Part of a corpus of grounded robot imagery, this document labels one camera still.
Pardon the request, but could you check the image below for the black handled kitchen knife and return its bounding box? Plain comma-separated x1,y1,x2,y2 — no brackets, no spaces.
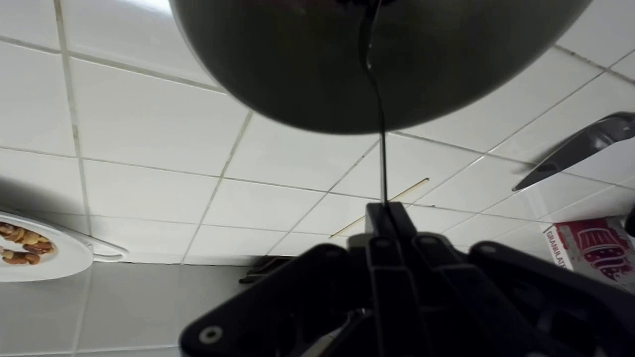
512,110,635,194

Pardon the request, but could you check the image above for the grey bowl with food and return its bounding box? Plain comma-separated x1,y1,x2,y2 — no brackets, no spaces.
166,0,593,136

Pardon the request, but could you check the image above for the white plate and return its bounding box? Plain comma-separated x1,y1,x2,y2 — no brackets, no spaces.
0,209,95,285

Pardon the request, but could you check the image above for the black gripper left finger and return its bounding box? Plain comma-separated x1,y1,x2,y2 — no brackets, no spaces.
176,202,387,357

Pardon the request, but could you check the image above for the brown food on plate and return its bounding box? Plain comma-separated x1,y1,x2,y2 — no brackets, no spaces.
0,221,55,267

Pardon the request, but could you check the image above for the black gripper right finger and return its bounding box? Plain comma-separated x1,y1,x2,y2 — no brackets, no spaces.
383,202,635,357

